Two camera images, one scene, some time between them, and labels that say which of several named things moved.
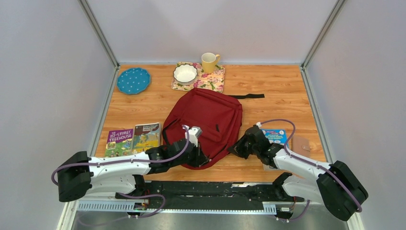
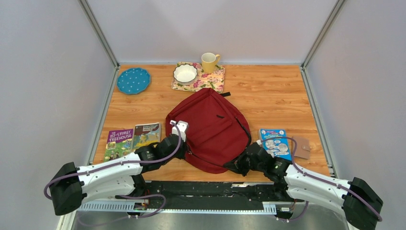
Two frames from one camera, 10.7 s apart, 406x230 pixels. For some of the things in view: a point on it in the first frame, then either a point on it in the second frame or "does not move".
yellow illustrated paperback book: [145, 136] does not move
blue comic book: [276, 136] does not move
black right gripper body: [243, 149] → [243, 165]
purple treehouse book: [119, 143] does not move
